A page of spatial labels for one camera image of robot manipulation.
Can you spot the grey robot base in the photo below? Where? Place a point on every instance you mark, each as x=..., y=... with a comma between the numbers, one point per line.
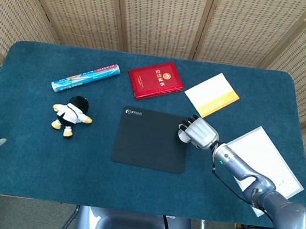
x=129, y=228

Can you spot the white and yellow booklet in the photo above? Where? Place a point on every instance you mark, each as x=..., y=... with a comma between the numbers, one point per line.
x=211, y=95

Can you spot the black mouse pad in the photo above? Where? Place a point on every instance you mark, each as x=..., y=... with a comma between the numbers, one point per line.
x=150, y=139

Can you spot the white rectangular board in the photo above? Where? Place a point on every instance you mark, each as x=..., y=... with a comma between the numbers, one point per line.
x=269, y=158

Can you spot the black and white plush doll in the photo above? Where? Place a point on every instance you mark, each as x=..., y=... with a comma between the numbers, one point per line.
x=71, y=113

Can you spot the blue printed cylinder tube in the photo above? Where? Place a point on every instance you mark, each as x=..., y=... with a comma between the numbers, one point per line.
x=85, y=78

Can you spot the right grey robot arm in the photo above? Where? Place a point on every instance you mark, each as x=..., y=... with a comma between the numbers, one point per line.
x=265, y=193

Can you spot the woven folding screen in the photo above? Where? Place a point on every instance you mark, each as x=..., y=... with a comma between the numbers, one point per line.
x=164, y=19

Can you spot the red hardcover book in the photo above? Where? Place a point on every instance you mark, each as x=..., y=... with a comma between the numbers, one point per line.
x=155, y=80

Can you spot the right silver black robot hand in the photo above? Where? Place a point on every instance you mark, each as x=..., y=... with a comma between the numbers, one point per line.
x=200, y=133

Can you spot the blue felt table mat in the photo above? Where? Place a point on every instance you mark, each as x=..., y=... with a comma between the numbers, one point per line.
x=80, y=172

